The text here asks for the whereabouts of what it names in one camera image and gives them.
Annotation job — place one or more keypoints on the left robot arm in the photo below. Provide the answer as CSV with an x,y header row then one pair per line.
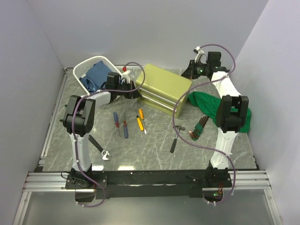
x,y
79,115

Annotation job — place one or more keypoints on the blue cloth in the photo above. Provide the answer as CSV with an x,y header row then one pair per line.
x,y
95,77

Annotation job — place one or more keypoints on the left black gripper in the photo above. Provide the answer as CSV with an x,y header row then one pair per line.
x,y
132,94

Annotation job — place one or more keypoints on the black handled hammer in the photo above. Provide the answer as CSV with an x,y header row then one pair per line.
x,y
178,128

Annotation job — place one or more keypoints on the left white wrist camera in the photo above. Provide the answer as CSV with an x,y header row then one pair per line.
x,y
125,74

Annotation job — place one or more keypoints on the green cloth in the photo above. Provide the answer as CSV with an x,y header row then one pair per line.
x,y
209,104

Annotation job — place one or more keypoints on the olive green tool chest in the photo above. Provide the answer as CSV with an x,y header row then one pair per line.
x,y
162,89

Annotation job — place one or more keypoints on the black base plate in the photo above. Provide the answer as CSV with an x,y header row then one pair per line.
x,y
115,184

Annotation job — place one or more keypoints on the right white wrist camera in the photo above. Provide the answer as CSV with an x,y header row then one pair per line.
x,y
199,54

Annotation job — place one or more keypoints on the aluminium frame rail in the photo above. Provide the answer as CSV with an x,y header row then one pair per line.
x,y
39,181

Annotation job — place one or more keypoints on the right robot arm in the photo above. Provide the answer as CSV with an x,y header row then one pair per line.
x,y
232,110

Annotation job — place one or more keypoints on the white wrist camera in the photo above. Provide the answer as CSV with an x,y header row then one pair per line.
x,y
125,74
199,54

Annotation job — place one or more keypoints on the black adjustable wrench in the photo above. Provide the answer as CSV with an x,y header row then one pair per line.
x,y
104,153

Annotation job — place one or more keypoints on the red blue screwdriver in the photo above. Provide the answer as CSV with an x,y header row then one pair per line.
x,y
125,128

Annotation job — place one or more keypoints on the hex key set green holder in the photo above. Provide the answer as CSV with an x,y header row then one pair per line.
x,y
195,134

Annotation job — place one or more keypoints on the white plastic basket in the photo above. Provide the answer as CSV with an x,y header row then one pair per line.
x,y
81,69

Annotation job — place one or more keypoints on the orange yellow screwdriver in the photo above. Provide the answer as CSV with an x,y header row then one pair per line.
x,y
142,119

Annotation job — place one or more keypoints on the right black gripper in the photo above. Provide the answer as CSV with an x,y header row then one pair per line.
x,y
189,72

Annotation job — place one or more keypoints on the small black yellow screwdriver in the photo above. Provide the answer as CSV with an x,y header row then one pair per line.
x,y
139,122

